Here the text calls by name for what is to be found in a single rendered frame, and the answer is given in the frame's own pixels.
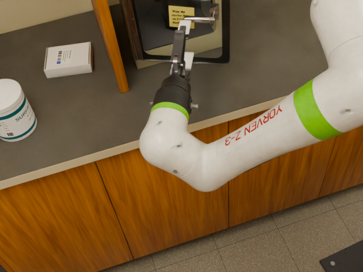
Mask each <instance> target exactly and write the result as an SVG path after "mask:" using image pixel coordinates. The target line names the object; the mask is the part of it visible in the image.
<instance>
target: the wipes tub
mask: <svg viewBox="0 0 363 272"><path fill-rule="evenodd" d="M36 125H37V118H36V116H35V114H34V112H33V110H32V108H31V106H30V104H29V102H28V100H27V98H26V96H25V94H24V92H23V90H22V88H21V86H20V84H19V83H18V82H16V81H15V80H12V79H0V138H1V139H2V140H4V141H8V142H13V141H19V140H22V139H24V138H26V137H27V136H29V135H30V134H31V133H32V132H33V131H34V129H35V128H36Z"/></svg>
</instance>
